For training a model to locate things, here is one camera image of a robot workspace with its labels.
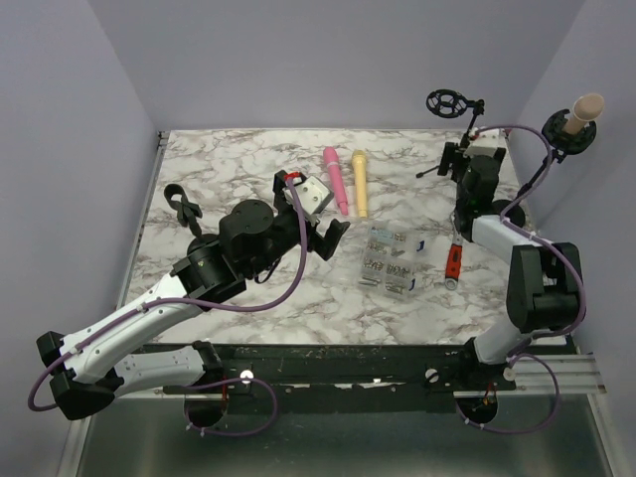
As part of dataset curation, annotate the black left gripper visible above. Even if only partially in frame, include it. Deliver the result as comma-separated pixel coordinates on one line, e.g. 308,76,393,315
245,180,349,279

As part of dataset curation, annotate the black tripod stand shock mount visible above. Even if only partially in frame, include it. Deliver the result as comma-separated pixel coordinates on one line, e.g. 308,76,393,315
415,88,485,179

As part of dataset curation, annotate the yellow toy microphone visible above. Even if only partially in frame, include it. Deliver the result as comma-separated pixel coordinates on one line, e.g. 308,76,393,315
352,150,369,219

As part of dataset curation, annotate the black round-base microphone stand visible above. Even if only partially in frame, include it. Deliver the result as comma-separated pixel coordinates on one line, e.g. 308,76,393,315
164,184,206,242

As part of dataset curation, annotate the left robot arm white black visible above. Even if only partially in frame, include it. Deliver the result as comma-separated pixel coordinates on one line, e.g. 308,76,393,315
36,171,350,420

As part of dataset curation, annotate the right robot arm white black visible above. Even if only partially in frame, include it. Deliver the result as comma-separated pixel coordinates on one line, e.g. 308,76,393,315
438,142,586,390

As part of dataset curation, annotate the beige pink toy microphone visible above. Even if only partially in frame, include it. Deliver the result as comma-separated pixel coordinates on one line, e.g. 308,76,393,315
562,93,605,135

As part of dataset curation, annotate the clear plastic screw box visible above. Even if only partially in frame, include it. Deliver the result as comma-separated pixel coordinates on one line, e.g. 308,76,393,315
356,222,425,301

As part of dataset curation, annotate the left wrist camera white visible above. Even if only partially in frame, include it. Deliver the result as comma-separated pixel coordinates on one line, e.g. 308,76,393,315
283,173,334,226

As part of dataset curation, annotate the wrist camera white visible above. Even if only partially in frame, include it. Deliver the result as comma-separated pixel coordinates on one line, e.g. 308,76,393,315
283,173,334,226
464,128,503,158

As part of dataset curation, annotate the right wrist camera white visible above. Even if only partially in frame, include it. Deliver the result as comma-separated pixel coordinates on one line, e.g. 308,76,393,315
464,128,503,158

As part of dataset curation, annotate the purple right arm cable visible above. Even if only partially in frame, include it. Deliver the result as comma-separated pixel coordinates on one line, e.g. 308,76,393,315
499,123,588,369

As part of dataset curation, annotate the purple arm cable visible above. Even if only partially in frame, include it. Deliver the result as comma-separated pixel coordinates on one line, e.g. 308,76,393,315
499,123,588,369
27,176,307,412

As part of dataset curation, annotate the orange handled adjustable wrench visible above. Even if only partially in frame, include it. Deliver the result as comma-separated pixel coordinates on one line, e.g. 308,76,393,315
444,212,464,291

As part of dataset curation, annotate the black stand with shock mount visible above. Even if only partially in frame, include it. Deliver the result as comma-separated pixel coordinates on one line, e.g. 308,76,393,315
500,109,598,221

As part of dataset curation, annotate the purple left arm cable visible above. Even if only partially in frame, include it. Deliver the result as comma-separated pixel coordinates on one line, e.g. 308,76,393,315
27,176,307,412

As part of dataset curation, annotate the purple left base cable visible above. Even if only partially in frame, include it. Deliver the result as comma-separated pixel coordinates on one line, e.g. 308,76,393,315
184,377,279,438

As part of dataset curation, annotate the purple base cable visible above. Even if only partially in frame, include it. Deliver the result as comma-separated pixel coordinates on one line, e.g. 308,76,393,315
184,377,279,438
454,352,561,436

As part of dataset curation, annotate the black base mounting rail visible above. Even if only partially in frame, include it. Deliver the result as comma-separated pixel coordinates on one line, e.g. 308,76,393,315
163,340,518,416

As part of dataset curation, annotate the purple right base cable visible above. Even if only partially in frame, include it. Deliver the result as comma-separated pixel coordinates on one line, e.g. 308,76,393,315
454,352,561,436

